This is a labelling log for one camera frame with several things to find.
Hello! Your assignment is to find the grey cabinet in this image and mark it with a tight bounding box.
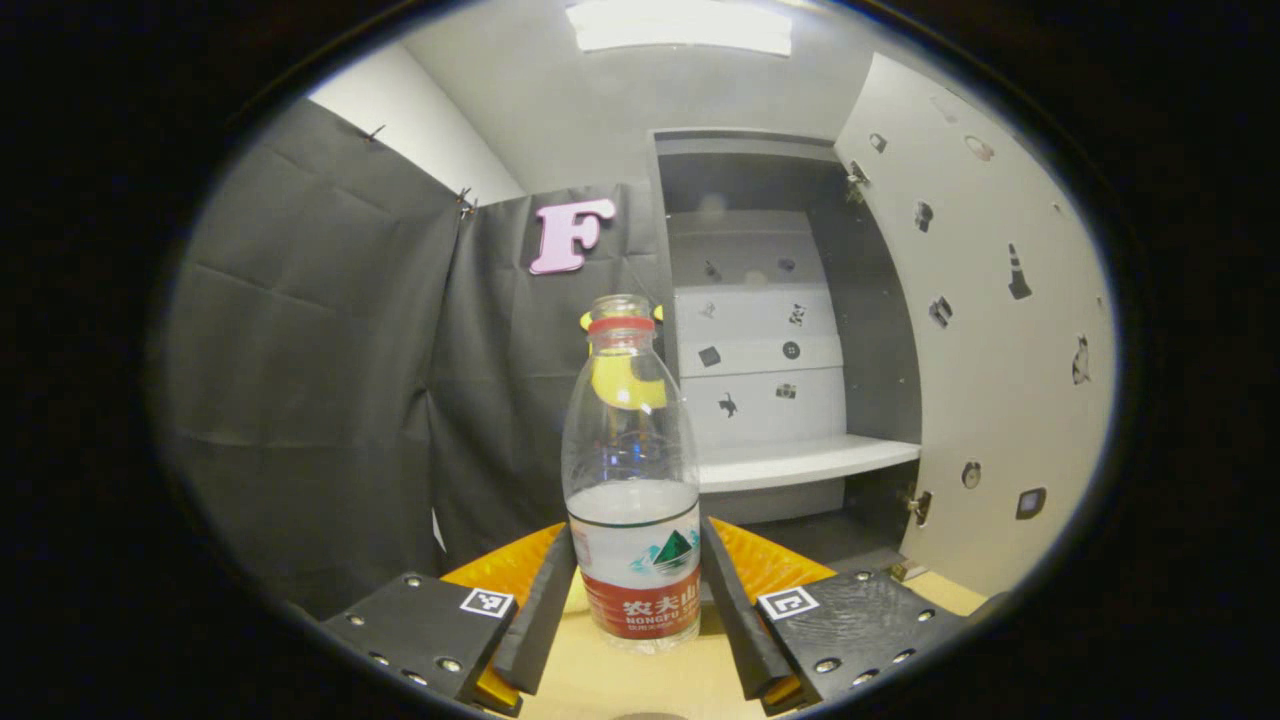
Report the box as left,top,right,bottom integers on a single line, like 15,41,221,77
650,128,933,583

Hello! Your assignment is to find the clear plastic water bottle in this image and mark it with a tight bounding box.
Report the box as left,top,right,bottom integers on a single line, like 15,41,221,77
561,293,703,653

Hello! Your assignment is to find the grey cabinet door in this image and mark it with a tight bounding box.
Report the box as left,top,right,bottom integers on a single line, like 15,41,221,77
835,52,1116,599

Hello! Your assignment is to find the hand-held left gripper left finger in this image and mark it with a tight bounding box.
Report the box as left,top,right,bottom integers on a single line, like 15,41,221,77
320,522,579,717

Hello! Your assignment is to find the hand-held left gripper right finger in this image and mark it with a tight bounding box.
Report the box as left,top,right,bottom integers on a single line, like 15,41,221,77
699,515,967,715

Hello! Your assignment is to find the large ceiling light panel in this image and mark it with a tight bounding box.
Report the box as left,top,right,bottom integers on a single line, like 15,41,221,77
565,0,794,58

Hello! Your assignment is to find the black backdrop cloth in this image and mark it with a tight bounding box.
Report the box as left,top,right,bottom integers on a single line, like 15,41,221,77
165,98,673,621

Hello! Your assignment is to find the white cabinet shelf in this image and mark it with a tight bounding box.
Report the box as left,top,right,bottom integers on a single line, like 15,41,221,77
697,435,922,494

